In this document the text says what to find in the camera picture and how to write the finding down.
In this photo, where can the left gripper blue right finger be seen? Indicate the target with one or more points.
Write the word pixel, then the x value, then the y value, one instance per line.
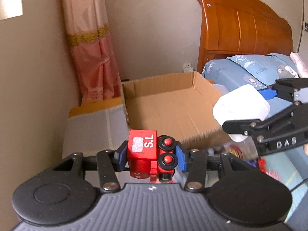
pixel 193 163

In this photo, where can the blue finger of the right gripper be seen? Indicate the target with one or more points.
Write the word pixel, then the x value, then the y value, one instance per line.
pixel 268 93
pixel 246 127

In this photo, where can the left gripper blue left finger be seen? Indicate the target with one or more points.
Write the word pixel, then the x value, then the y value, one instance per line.
pixel 108 163

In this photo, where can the white plastic jar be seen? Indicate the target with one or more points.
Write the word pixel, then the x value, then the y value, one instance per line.
pixel 243 103

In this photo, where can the red toy train block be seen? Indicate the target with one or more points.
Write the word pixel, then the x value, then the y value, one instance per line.
pixel 151 156

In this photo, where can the grey plush toy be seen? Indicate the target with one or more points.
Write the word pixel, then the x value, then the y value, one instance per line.
pixel 286 72

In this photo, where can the blue floral pillow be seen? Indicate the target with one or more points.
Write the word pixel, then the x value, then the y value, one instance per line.
pixel 259 71

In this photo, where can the brown cardboard box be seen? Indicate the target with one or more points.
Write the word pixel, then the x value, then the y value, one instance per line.
pixel 178 105

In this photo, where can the wooden headboard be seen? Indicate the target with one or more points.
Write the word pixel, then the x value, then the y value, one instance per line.
pixel 231 27

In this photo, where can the pink curtain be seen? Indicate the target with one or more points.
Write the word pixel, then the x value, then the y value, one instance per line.
pixel 90 43

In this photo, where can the white wall charger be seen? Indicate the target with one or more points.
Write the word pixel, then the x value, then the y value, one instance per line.
pixel 187 67

